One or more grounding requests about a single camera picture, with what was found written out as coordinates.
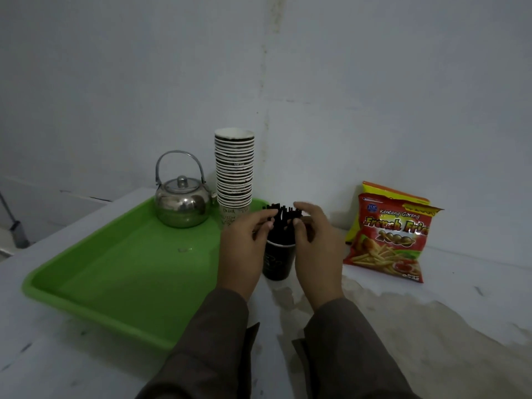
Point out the person's left hand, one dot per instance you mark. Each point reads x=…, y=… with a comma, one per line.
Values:
x=237, y=261

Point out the person's right hand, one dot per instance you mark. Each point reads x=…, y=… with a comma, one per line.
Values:
x=320, y=261

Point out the person's right thumb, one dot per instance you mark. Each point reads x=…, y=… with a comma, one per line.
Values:
x=300, y=230

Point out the person's left thumb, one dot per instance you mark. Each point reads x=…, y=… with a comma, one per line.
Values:
x=262, y=234

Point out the bunch of black straws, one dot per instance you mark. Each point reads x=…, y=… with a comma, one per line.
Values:
x=282, y=222

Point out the person's right forearm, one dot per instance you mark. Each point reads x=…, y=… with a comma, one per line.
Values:
x=349, y=353

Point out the person's left forearm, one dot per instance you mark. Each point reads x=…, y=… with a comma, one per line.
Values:
x=208, y=349

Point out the black paper cup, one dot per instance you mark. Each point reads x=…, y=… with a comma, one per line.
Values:
x=277, y=261

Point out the stack of patterned paper cups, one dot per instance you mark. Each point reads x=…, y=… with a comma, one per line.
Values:
x=234, y=170

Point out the red fries snack packet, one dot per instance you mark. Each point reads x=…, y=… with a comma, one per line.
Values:
x=386, y=245

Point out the yellow snack packet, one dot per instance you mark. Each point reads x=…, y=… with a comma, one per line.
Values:
x=382, y=191

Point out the green plastic tray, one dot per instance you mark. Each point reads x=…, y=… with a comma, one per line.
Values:
x=137, y=270

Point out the dark metal stand leg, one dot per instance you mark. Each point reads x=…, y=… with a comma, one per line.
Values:
x=17, y=232

